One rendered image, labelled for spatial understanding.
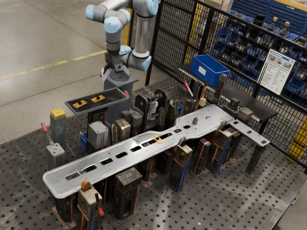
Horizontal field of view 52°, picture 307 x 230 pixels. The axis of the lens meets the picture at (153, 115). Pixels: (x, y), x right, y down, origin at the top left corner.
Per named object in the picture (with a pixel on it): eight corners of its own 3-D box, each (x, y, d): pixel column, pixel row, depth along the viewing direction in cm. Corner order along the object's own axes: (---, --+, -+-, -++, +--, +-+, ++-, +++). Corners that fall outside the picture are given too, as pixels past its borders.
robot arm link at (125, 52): (116, 59, 230) (118, 41, 222) (133, 64, 228) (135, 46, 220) (109, 65, 220) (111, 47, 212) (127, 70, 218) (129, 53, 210)
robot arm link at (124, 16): (111, 4, 160) (102, 14, 153) (132, 9, 158) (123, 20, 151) (111, 18, 166) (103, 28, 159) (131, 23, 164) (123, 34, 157)
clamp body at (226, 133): (213, 177, 218) (228, 139, 198) (201, 166, 225) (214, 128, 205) (221, 172, 224) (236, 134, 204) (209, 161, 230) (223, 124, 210)
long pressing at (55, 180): (60, 205, 146) (60, 203, 145) (39, 174, 158) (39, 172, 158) (236, 120, 228) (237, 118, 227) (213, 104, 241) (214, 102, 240)
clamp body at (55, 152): (53, 204, 180) (51, 158, 159) (44, 190, 186) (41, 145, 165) (68, 196, 185) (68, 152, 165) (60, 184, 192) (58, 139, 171)
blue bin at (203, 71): (211, 87, 254) (215, 73, 246) (189, 69, 274) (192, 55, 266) (226, 84, 262) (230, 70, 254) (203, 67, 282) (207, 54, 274)
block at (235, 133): (222, 167, 227) (234, 138, 211) (211, 158, 233) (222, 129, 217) (230, 163, 233) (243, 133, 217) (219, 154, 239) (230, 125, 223)
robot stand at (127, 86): (96, 117, 251) (99, 74, 228) (115, 109, 265) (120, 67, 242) (113, 131, 241) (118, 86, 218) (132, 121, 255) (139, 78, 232)
